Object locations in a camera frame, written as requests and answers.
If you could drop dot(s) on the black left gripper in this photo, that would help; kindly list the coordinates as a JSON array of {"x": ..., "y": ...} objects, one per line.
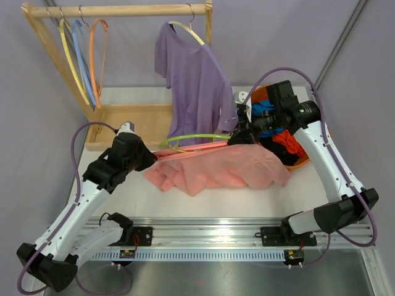
[{"x": 148, "y": 158}]

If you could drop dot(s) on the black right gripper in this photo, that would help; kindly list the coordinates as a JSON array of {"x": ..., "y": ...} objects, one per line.
[{"x": 246, "y": 132}]

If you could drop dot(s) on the blue t shirt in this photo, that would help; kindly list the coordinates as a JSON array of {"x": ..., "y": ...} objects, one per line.
[{"x": 258, "y": 109}]

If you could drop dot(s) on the green hanger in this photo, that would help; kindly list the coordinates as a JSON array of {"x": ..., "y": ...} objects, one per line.
[{"x": 191, "y": 137}]

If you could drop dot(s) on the orange t shirt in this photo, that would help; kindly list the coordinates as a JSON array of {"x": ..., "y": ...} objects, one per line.
[{"x": 289, "y": 142}]

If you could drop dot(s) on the pink t shirt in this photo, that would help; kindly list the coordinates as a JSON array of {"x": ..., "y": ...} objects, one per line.
[{"x": 217, "y": 165}]

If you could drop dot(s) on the black t shirt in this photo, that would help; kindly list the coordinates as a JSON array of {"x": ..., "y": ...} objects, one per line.
[{"x": 282, "y": 153}]

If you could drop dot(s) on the purple t shirt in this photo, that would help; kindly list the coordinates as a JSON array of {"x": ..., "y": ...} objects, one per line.
[{"x": 202, "y": 97}]

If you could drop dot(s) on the cream hanger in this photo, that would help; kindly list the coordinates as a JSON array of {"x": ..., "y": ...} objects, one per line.
[{"x": 189, "y": 28}]

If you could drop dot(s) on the light blue hanger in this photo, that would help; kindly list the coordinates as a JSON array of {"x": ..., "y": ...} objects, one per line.
[{"x": 79, "y": 35}]

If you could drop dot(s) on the yellow hanger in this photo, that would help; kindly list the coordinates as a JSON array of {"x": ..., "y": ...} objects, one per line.
[{"x": 64, "y": 27}]

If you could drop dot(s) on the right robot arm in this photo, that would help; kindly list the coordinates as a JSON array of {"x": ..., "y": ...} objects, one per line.
[{"x": 349, "y": 201}]

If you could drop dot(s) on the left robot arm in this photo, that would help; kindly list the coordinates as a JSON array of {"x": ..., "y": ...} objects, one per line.
[{"x": 56, "y": 256}]

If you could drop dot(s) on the wooden clothes rack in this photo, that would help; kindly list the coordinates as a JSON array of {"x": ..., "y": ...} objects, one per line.
[{"x": 153, "y": 119}]

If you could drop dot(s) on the orange plastic basket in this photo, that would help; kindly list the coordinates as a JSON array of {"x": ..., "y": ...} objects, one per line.
[{"x": 296, "y": 163}]

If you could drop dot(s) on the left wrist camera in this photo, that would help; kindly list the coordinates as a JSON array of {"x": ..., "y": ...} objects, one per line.
[{"x": 127, "y": 127}]

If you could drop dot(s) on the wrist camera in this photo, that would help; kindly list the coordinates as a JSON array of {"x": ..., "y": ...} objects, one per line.
[
  {"x": 243, "y": 103},
  {"x": 127, "y": 127}
]

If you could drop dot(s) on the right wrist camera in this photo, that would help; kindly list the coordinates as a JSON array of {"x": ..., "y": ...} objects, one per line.
[{"x": 243, "y": 103}]

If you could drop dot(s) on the aluminium frame rail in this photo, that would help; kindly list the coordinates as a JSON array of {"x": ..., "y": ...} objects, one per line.
[{"x": 198, "y": 239}]

